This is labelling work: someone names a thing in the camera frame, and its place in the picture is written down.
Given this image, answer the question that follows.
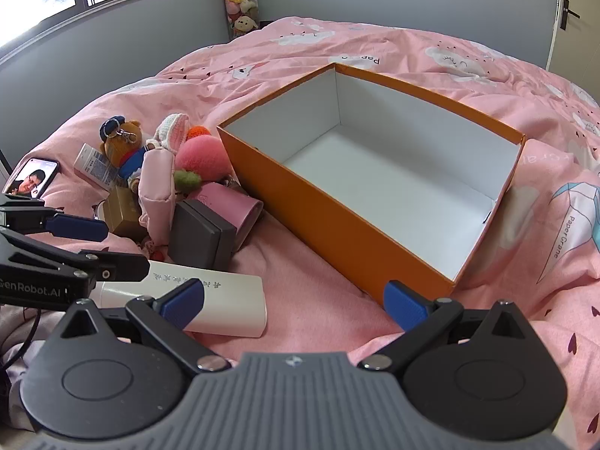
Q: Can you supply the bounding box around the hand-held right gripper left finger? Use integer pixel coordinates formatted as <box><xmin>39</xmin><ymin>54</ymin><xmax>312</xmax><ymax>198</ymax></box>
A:
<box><xmin>49</xmin><ymin>283</ymin><xmax>233</xmax><ymax>376</ymax></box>

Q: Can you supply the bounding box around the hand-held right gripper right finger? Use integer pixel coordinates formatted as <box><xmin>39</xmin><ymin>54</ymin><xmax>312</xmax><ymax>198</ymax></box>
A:
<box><xmin>356</xmin><ymin>280</ymin><xmax>540</xmax><ymax>371</ymax></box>

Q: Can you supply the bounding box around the orange cardboard box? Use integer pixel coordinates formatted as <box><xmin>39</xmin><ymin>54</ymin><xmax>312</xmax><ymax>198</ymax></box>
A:
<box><xmin>216</xmin><ymin>62</ymin><xmax>527</xmax><ymax>308</ymax></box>

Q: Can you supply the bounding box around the white door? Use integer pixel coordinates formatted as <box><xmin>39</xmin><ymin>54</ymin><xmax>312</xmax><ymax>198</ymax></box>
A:
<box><xmin>545</xmin><ymin>0</ymin><xmax>600</xmax><ymax>86</ymax></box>

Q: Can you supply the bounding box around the pink printed blanket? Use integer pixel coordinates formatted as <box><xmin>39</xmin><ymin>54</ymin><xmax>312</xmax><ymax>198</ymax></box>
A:
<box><xmin>0</xmin><ymin>16</ymin><xmax>600</xmax><ymax>450</ymax></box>

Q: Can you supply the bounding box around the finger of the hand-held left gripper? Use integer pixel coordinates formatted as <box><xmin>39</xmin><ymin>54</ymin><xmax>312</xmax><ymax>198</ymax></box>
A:
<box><xmin>0</xmin><ymin>229</ymin><xmax>152</xmax><ymax>288</ymax></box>
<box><xmin>0</xmin><ymin>194</ymin><xmax>110</xmax><ymax>243</ymax></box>

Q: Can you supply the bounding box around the white lotion tube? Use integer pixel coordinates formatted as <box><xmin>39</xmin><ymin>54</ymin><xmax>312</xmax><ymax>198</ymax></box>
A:
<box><xmin>73</xmin><ymin>144</ymin><xmax>121</xmax><ymax>191</ymax></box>

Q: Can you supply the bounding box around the black door handle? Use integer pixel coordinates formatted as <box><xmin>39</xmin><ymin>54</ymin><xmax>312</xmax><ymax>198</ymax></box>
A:
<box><xmin>559</xmin><ymin>0</ymin><xmax>581</xmax><ymax>32</ymax></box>

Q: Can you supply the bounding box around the pink peach plush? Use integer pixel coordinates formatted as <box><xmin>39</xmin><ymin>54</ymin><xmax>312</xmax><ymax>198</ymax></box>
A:
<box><xmin>173</xmin><ymin>134</ymin><xmax>233</xmax><ymax>194</ymax></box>

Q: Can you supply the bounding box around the white crochet bunny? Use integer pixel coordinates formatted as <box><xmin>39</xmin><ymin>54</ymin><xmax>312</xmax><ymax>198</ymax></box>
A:
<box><xmin>146</xmin><ymin>113</ymin><xmax>191</xmax><ymax>156</ymax></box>

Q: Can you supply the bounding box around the brown bear plush keychain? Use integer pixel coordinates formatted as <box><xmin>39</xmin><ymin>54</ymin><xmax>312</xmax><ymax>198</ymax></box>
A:
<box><xmin>99</xmin><ymin>115</ymin><xmax>158</xmax><ymax>193</ymax></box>

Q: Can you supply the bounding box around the pink zip pouch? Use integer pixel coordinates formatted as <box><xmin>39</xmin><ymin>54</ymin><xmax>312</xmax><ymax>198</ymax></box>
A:
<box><xmin>137</xmin><ymin>147</ymin><xmax>177</xmax><ymax>245</ymax></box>

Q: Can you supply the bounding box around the smartphone with lit screen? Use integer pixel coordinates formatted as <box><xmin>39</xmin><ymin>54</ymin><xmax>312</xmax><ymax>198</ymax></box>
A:
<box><xmin>2</xmin><ymin>158</ymin><xmax>60</xmax><ymax>200</ymax></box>

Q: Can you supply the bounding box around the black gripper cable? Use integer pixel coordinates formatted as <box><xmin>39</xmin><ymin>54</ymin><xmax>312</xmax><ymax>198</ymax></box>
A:
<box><xmin>0</xmin><ymin>307</ymin><xmax>46</xmax><ymax>372</ymax></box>

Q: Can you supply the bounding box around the dark grey box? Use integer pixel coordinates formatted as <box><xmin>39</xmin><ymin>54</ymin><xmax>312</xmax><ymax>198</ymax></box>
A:
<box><xmin>167</xmin><ymin>198</ymin><xmax>238</xmax><ymax>271</ymax></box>

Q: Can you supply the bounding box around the pink cylindrical case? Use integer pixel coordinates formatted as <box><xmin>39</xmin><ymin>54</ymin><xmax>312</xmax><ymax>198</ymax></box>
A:
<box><xmin>196</xmin><ymin>181</ymin><xmax>265</xmax><ymax>251</ymax></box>

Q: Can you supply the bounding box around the small gold box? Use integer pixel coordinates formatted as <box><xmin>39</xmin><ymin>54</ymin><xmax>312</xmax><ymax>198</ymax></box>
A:
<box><xmin>102</xmin><ymin>185</ymin><xmax>149</xmax><ymax>241</ymax></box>

